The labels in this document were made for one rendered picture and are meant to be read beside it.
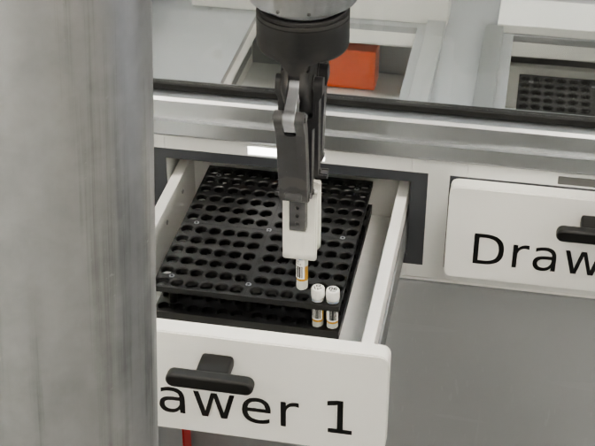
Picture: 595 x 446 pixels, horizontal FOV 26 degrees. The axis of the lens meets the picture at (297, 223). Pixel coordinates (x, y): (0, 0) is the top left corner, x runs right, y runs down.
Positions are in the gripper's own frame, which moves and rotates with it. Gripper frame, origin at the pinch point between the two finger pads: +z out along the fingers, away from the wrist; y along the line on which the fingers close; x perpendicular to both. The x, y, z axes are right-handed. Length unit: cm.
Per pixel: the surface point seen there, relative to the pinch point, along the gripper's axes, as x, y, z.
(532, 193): 20.0, -17.4, 5.5
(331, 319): 2.9, 0.5, 10.3
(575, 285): 25.3, -17.3, 15.9
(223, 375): -4.0, 13.6, 7.4
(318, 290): 1.6, 0.4, 7.3
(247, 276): -5.5, -2.2, 8.5
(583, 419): 28.6, -19.3, 35.1
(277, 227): -5.3, -15.1, 11.2
